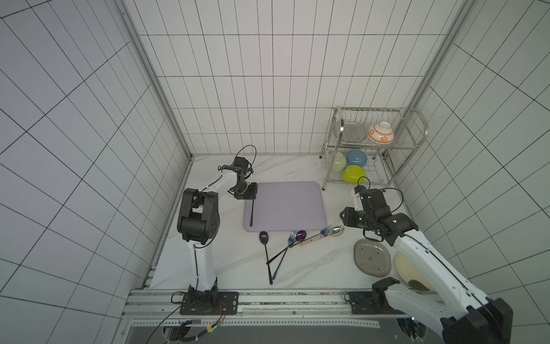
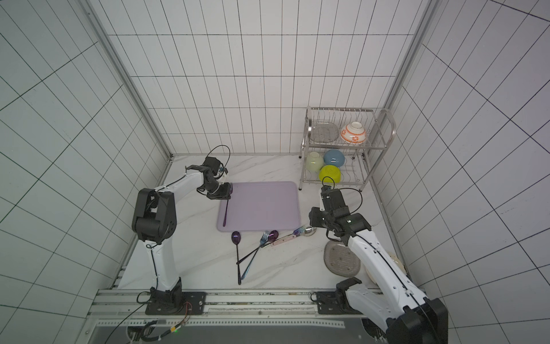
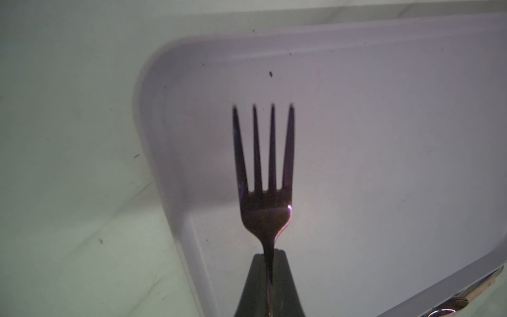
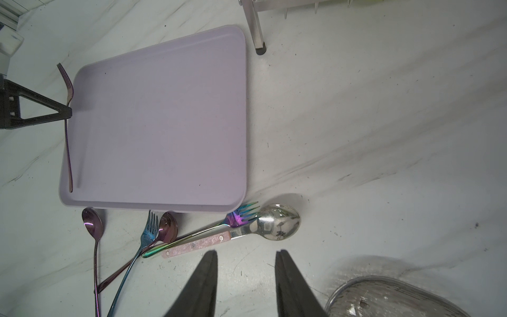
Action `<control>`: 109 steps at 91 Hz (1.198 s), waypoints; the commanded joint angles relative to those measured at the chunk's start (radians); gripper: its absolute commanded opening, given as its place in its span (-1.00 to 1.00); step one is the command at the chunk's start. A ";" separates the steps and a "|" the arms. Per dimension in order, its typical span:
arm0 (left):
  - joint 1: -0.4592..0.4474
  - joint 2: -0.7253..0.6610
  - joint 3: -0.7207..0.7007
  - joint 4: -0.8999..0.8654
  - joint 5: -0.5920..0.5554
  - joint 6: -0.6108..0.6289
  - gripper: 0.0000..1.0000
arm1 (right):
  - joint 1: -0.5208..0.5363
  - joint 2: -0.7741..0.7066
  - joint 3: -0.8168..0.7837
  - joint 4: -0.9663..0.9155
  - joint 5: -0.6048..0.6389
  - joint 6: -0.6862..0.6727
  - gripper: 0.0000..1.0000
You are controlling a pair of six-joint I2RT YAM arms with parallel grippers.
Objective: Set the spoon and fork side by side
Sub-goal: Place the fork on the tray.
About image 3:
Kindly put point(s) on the lavender plastic tray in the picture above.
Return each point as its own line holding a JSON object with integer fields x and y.
{"x": 399, "y": 197}

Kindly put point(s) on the pink handled silver spoon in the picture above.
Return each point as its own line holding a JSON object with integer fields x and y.
{"x": 461, "y": 300}

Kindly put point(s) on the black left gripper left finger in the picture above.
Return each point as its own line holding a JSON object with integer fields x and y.
{"x": 253, "y": 300}

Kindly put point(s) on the purple metal fork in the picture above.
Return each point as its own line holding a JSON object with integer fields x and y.
{"x": 265, "y": 213}

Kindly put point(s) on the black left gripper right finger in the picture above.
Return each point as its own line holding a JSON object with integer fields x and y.
{"x": 286, "y": 302}

